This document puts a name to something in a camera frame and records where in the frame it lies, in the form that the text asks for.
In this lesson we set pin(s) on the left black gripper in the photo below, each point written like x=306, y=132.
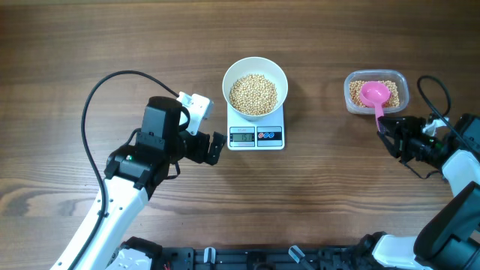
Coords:
x=202, y=140

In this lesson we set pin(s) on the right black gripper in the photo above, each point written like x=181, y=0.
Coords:
x=409, y=125

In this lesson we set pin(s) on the pink plastic scoop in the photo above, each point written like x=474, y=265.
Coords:
x=374, y=94

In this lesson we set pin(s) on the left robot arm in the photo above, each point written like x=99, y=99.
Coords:
x=169, y=132

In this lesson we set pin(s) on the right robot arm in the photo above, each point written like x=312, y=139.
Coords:
x=446, y=241

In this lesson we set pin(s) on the white digital kitchen scale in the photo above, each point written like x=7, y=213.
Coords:
x=266, y=134

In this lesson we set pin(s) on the soybeans in bowl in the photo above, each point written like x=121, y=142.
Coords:
x=253, y=95

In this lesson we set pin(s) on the white bowl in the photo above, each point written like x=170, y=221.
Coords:
x=258, y=65

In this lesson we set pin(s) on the soybeans in container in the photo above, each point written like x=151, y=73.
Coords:
x=356, y=86

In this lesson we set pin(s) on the clear plastic container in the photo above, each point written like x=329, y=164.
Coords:
x=376, y=75

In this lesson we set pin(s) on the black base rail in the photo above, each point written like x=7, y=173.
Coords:
x=138, y=253

